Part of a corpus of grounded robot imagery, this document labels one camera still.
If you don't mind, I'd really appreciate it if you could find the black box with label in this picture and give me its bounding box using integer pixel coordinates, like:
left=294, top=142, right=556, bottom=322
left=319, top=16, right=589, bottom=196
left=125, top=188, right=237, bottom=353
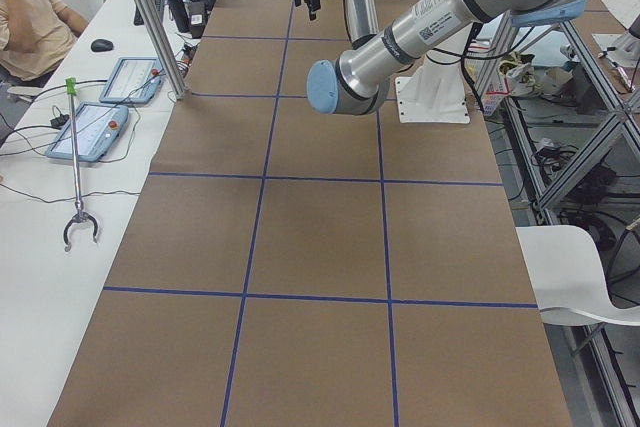
left=187, top=1, right=207, bottom=39

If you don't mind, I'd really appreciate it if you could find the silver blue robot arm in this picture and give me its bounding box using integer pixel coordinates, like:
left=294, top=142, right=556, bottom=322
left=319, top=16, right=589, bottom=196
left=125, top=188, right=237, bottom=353
left=306, top=0, right=587, bottom=115

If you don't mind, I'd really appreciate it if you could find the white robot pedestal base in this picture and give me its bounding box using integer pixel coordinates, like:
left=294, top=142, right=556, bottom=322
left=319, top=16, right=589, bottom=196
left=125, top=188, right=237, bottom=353
left=395, top=51, right=470, bottom=124

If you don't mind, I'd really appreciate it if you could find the silver reacher grabber tool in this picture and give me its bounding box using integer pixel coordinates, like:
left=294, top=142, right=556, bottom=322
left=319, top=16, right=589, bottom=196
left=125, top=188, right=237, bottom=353
left=63, top=77, right=99, bottom=253

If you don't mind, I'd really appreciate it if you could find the black insulated bottle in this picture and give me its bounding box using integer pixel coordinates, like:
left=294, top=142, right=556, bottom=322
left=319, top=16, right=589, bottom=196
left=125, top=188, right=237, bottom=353
left=167, top=0, right=190, bottom=33

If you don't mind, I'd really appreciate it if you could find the near blue teach pendant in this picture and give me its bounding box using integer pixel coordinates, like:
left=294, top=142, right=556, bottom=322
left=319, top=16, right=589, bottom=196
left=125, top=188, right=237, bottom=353
left=45, top=102, right=129, bottom=163

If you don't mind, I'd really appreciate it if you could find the aluminium frame post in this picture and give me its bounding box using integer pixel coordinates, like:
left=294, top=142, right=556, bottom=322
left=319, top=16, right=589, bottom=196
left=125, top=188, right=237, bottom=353
left=134, top=0, right=186, bottom=100

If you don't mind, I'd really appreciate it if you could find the blue teach pendant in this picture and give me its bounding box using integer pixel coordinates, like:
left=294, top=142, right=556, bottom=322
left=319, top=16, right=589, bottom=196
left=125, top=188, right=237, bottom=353
left=45, top=102, right=129, bottom=163
left=99, top=57, right=163, bottom=104

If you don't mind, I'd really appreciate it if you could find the person in beige shirt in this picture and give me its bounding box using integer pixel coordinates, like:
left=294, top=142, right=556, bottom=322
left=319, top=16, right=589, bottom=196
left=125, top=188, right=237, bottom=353
left=1, top=0, right=88, bottom=87

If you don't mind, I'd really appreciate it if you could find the far blue teach pendant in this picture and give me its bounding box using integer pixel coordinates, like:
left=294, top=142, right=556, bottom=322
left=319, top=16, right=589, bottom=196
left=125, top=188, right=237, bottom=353
left=99, top=57, right=163, bottom=104

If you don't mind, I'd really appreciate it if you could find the black computer mouse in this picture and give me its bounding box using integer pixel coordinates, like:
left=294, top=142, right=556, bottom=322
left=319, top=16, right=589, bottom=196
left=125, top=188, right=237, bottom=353
left=90, top=38, right=114, bottom=53

